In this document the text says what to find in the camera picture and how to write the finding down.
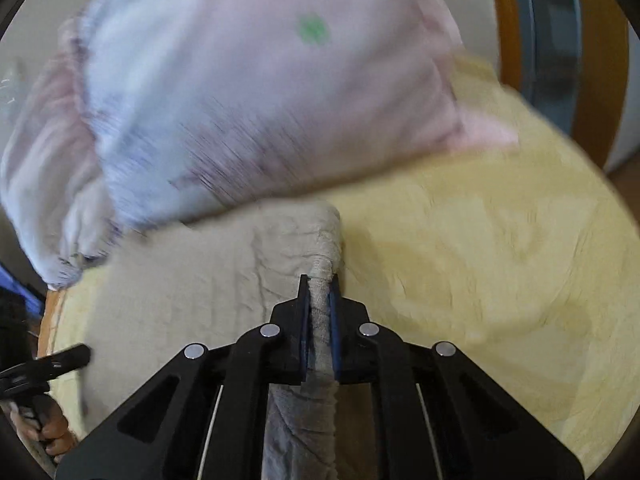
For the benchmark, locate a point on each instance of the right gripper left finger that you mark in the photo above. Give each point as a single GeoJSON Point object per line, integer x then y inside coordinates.
{"type": "Point", "coordinates": [289, 362]}

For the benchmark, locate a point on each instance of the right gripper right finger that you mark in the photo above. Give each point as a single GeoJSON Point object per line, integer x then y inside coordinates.
{"type": "Point", "coordinates": [351, 358]}

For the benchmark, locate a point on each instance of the left hand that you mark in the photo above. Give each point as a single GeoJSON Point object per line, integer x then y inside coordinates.
{"type": "Point", "coordinates": [48, 428]}

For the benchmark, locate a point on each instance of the yellow patterned bed sheet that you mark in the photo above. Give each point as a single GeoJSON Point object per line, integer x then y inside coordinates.
{"type": "Point", "coordinates": [527, 260]}

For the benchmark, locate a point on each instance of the floral pillow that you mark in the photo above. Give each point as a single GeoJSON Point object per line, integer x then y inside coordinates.
{"type": "Point", "coordinates": [52, 185]}
{"type": "Point", "coordinates": [199, 106]}

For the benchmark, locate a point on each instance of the wooden wall shelf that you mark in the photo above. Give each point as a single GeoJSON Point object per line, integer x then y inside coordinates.
{"type": "Point", "coordinates": [571, 60]}

